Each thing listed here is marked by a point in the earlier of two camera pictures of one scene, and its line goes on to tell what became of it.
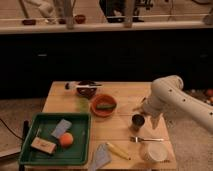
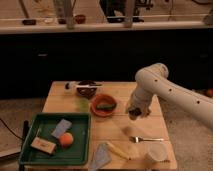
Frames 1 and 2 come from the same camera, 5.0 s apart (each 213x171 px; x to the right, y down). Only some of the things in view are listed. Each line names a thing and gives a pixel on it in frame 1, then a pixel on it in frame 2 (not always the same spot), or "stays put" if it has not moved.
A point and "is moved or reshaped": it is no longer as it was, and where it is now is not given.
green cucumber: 106,106 stays put
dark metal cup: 138,120 is moved or reshaped
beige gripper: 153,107 to 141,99
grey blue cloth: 103,156 stays put
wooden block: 43,145 stays put
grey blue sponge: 61,128 stays put
